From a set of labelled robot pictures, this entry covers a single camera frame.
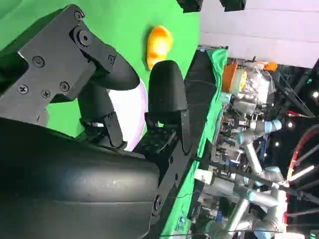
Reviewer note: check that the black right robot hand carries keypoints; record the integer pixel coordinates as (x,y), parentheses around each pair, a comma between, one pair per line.
(62,179)

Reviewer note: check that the orange and white bread roll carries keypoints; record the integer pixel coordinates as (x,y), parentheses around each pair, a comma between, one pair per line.
(159,42)

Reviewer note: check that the lilac plate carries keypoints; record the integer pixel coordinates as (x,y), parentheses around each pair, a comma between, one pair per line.
(129,112)

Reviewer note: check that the green table cloth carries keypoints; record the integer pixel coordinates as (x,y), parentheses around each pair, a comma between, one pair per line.
(119,20)

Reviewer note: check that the orange workshop container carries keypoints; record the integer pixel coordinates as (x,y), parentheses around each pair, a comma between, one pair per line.
(229,77)

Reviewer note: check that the black box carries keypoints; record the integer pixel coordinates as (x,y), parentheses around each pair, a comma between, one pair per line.
(190,5)
(233,4)

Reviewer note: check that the red hoop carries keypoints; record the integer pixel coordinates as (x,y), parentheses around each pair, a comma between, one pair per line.
(293,156)

